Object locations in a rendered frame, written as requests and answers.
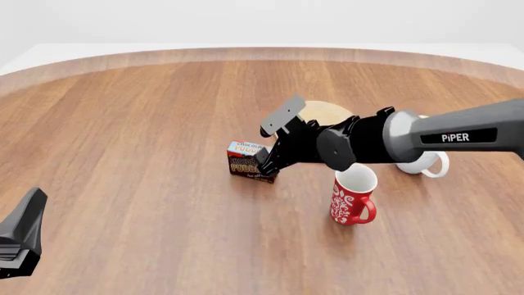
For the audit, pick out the tan round plate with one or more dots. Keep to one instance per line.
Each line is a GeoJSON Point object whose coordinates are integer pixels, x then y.
{"type": "Point", "coordinates": [325, 113]}

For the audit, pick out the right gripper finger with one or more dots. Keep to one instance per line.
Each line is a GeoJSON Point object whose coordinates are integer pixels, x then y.
{"type": "Point", "coordinates": [270, 171]}
{"type": "Point", "coordinates": [262, 155]}

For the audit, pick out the white mug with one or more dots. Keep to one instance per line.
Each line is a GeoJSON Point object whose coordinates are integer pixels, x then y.
{"type": "Point", "coordinates": [421, 163]}

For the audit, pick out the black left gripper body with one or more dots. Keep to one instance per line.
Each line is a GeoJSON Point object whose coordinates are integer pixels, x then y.
{"type": "Point", "coordinates": [16, 264]}

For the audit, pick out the chocolate pudding box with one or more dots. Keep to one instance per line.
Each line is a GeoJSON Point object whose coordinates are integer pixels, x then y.
{"type": "Point", "coordinates": [242, 158]}

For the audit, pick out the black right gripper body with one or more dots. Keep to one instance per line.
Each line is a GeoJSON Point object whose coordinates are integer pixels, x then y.
{"type": "Point", "coordinates": [296, 147]}

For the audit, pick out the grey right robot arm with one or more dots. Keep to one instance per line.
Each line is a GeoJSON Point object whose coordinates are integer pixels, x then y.
{"type": "Point", "coordinates": [450, 121]}

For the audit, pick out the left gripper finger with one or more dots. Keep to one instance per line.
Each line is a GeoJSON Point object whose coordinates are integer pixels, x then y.
{"type": "Point", "coordinates": [28, 221]}

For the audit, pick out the red patterned mug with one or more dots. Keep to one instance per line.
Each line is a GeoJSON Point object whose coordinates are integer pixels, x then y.
{"type": "Point", "coordinates": [348, 199]}

